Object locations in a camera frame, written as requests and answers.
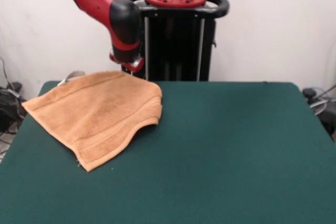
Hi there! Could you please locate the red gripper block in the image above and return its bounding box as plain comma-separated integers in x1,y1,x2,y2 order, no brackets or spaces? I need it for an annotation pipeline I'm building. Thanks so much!
109,49,145,73

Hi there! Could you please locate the tan terry towel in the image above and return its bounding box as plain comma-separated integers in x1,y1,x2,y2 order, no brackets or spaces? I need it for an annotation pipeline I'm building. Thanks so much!
21,70,164,173

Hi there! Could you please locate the dark green table cloth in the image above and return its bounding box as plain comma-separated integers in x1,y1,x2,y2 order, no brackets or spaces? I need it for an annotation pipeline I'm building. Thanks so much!
0,81,336,224

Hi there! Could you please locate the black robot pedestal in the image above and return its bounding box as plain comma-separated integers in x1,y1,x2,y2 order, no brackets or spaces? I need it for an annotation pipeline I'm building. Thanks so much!
120,0,230,82

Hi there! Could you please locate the black cable bundle by wall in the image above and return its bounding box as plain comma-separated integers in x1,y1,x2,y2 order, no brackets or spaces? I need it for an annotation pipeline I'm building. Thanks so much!
0,56,34,135

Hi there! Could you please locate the black grey equipment by wall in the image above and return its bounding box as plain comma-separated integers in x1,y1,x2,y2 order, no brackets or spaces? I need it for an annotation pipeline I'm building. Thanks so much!
301,84,336,142

